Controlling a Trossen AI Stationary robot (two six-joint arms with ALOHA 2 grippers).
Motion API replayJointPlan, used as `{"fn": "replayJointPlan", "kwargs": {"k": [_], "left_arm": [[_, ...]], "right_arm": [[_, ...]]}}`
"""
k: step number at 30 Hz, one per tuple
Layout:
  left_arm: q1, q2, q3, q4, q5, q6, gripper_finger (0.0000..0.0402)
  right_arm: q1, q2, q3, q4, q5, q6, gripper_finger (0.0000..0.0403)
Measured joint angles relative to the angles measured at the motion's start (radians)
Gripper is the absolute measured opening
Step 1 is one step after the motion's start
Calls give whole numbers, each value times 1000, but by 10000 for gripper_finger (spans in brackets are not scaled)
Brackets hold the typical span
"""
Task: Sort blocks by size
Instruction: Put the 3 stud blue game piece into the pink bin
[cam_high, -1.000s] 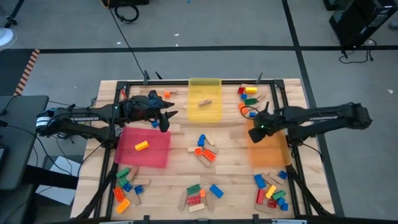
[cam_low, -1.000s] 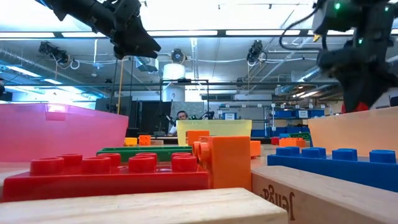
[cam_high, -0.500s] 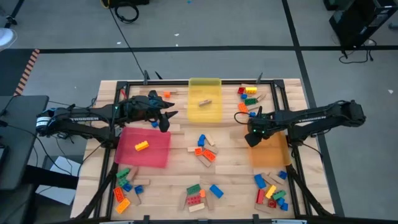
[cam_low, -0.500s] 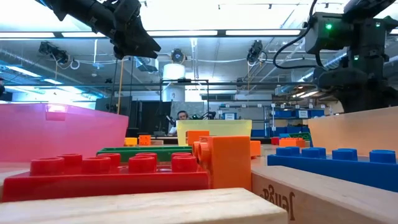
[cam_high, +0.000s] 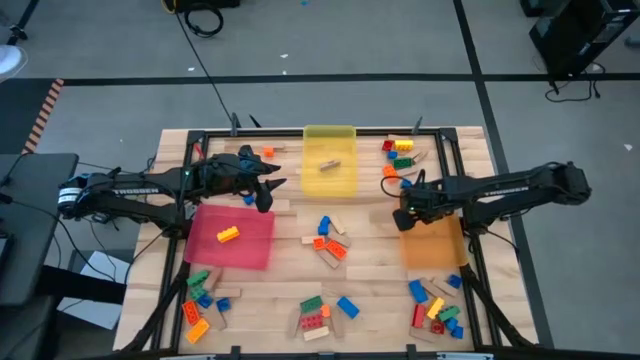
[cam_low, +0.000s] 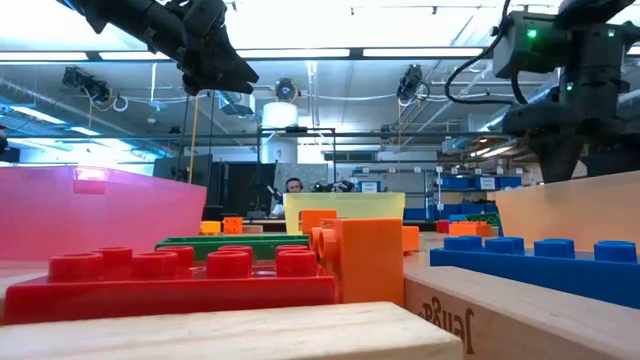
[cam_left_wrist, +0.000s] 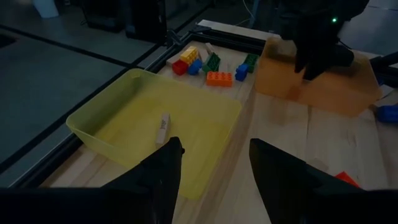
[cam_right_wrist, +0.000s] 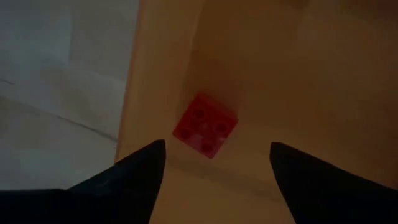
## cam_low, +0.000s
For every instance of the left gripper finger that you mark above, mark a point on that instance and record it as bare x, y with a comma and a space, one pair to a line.
225, 67
200, 87

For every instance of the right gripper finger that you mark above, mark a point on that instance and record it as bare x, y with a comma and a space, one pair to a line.
557, 155
615, 160

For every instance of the blue small plastic brick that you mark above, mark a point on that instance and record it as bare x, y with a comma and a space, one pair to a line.
457, 218

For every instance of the blue long plastic brick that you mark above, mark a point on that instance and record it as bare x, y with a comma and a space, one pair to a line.
530, 272

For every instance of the orange small plastic brick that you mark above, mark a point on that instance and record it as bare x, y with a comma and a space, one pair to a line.
317, 220
367, 260
233, 225

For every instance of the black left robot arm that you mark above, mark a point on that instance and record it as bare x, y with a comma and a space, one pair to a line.
125, 20

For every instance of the blue storage bin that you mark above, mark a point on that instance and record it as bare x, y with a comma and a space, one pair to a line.
511, 181
454, 182
486, 182

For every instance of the orange translucent plastic bin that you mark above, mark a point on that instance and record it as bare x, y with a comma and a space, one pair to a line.
570, 210

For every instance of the black ceiling-mounted device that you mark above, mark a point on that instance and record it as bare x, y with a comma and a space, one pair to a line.
286, 90
412, 82
87, 84

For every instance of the ceiling light strip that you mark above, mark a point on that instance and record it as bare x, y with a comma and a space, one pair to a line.
422, 51
125, 55
42, 56
295, 52

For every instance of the white cylinder tank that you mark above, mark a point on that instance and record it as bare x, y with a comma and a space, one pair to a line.
280, 115

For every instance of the green long plastic brick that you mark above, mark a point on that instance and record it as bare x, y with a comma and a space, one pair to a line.
190, 246
482, 218

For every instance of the black cabinet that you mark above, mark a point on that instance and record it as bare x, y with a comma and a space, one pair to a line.
240, 190

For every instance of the black headphones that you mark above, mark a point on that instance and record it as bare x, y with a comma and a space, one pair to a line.
286, 185

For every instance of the red small plastic brick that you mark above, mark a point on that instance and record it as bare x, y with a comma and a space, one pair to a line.
442, 226

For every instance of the person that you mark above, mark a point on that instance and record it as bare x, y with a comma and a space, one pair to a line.
294, 189

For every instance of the amber long plastic brick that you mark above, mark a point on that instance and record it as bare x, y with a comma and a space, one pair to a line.
210, 228

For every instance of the pink translucent plastic bin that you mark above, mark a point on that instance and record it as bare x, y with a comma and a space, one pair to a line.
100, 215

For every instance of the yellow translucent plastic bin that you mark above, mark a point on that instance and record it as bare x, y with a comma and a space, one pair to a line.
350, 205

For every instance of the white label sign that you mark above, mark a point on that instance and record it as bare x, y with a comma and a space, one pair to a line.
369, 186

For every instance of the red large flat brick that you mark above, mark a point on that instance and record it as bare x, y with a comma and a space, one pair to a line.
150, 295

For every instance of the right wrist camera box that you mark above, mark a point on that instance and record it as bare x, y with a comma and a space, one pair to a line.
530, 45

